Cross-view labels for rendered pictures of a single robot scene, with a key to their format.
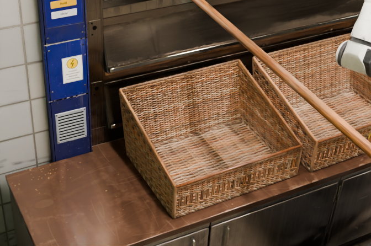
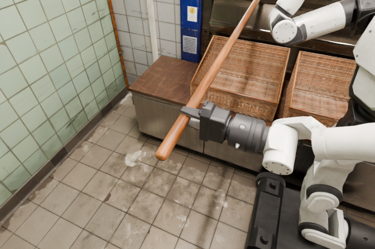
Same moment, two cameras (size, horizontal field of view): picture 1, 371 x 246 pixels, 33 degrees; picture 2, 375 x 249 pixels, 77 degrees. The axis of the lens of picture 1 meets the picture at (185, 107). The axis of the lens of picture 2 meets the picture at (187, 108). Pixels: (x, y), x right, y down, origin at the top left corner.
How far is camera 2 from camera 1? 1.39 m
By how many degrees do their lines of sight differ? 41
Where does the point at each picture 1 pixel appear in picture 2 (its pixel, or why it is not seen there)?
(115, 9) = not seen: outside the picture
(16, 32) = not seen: outside the picture
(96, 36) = (207, 0)
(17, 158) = (168, 51)
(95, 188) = (180, 74)
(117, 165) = not seen: hidden behind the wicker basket
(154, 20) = (243, 4)
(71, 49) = (192, 2)
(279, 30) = (326, 39)
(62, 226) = (153, 78)
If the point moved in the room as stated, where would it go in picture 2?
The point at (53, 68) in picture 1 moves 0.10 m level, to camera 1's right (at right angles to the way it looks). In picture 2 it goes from (183, 9) to (191, 13)
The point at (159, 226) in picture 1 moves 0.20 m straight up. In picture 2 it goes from (181, 99) to (181, 75)
